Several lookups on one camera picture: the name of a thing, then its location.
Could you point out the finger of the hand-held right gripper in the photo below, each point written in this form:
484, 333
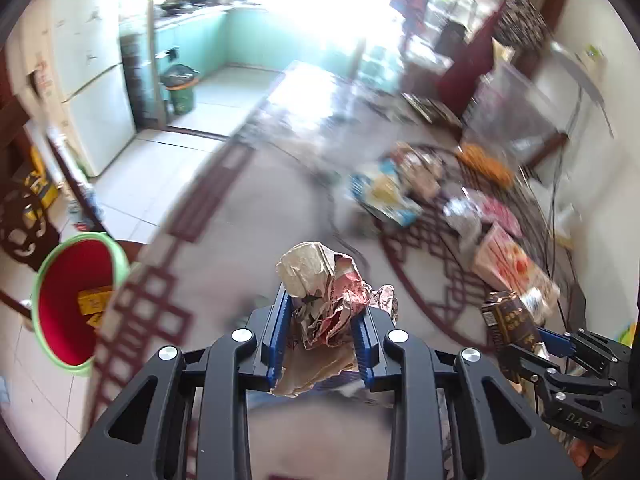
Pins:
555, 341
522, 362

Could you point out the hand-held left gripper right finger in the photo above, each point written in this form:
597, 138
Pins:
362, 355

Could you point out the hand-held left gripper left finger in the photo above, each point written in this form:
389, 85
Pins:
277, 330

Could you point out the brown drink carton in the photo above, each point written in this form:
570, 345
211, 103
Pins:
510, 322

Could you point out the beige and red wrapper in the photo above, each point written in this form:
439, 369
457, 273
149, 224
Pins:
320, 305

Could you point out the yellow packet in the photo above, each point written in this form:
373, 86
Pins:
96, 320

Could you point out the yellow carton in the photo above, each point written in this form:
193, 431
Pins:
95, 298

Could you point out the green bucket with red inside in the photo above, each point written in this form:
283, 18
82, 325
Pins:
65, 320

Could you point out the black shoulder bag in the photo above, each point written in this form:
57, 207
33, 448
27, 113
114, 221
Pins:
451, 39

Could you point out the green kitchen trash can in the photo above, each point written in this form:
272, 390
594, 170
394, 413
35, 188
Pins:
181, 90

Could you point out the person's right hand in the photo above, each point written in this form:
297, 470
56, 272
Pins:
582, 455

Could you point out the fruit print box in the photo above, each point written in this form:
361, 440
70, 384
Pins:
515, 265

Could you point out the pink snack packet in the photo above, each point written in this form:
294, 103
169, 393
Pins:
497, 212

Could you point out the blue and green wrapper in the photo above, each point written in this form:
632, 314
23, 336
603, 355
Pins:
385, 195

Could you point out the dark wooden chair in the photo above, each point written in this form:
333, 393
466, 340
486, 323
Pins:
545, 147

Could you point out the zip bag of orange snacks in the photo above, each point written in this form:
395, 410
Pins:
510, 125

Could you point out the plastic bottle with blue label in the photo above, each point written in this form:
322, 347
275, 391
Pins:
85, 207

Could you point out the dark snack packet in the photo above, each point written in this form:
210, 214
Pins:
432, 110

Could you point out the carved wooden chair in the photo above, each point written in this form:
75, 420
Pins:
25, 230

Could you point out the yellow bag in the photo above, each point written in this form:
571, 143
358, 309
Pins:
41, 185

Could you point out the maroon cloth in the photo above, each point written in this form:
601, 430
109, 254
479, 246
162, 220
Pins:
470, 70

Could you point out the turquoise kitchen cabinets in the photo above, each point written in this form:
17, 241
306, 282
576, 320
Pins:
235, 35

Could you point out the black and white patterned bag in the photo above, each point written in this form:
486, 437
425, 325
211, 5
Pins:
522, 25

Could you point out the white refrigerator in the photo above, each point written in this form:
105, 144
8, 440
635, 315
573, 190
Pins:
95, 60

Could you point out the black wok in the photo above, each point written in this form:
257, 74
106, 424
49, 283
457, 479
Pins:
174, 3

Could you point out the wall socket with green plug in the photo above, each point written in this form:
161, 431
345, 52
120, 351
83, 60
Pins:
592, 57

